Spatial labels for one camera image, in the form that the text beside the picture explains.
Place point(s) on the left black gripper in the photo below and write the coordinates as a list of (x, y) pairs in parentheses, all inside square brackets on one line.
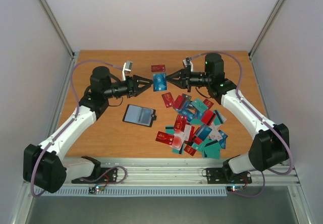
[(132, 85)]

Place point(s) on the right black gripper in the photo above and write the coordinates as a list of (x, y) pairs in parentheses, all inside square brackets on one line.
[(187, 77)]

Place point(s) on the black leather card holder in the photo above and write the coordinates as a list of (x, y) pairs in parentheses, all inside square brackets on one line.
[(139, 115)]

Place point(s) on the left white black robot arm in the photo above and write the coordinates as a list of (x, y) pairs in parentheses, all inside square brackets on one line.
[(44, 165)]

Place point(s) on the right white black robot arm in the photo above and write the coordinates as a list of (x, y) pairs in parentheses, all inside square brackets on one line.
[(270, 144)]

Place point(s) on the lone red card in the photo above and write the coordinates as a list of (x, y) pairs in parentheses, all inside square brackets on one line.
[(158, 68)]

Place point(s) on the teal card upper pile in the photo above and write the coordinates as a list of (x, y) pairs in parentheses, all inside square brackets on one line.
[(199, 105)]

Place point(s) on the red VIP card upper pile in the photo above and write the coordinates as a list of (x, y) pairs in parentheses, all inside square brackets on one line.
[(180, 123)]

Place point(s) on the red black stripe card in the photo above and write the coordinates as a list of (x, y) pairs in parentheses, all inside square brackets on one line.
[(208, 117)]

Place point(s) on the blue striped card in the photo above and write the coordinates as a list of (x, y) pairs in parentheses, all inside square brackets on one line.
[(201, 133)]

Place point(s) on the red card bottom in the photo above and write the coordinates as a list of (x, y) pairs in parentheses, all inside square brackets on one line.
[(190, 150)]

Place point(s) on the teal card bottom left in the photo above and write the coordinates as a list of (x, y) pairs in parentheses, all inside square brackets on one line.
[(178, 151)]

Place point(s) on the teal card bottom right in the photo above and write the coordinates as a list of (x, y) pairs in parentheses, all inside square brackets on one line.
[(211, 152)]

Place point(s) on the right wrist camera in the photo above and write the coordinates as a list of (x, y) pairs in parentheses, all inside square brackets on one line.
[(187, 63)]

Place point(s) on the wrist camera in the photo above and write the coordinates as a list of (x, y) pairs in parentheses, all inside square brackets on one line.
[(187, 63), (126, 69)]

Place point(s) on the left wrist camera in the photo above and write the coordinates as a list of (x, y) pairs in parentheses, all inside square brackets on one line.
[(126, 69)]

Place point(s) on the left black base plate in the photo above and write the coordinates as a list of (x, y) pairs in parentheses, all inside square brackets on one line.
[(102, 177)]

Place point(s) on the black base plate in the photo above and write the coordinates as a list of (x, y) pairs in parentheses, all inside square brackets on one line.
[(217, 175), (102, 177)]

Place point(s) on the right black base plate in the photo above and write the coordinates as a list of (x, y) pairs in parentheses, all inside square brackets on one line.
[(217, 175)]

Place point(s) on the grey slotted cable duct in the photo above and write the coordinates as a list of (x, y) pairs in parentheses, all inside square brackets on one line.
[(136, 191)]

